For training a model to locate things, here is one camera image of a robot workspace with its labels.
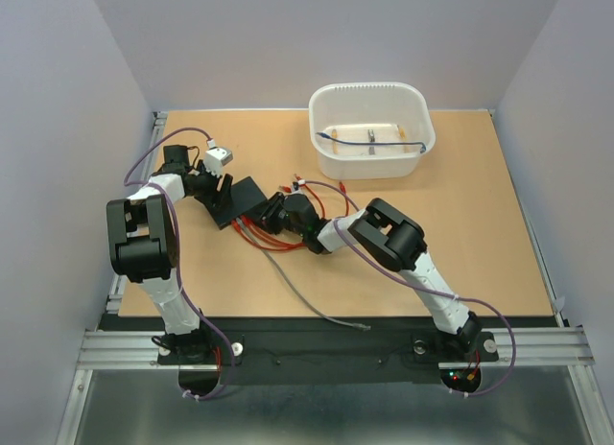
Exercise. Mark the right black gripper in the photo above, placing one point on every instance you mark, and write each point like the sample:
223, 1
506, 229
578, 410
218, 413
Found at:
266, 216

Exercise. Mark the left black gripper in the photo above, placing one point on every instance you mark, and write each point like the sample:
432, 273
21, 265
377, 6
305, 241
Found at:
216, 199

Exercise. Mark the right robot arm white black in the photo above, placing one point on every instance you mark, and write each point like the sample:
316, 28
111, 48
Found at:
389, 239

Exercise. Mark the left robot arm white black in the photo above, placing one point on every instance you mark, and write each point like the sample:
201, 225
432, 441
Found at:
142, 235

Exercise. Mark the small metal clip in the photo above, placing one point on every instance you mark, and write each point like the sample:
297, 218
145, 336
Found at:
371, 141

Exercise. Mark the white plastic tub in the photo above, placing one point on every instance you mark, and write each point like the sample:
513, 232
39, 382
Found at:
340, 115

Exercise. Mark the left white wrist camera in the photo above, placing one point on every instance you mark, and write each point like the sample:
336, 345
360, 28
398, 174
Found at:
215, 159

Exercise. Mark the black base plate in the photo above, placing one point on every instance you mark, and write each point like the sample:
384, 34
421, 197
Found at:
312, 351

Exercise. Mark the aluminium rail frame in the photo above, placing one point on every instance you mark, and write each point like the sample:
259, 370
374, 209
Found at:
462, 195

